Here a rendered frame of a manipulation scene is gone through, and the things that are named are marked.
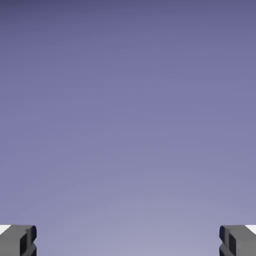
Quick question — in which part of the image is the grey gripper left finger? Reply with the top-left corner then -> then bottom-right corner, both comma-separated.
0,224 -> 38,256

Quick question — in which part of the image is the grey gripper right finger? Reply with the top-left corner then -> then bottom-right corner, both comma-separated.
218,224 -> 256,256

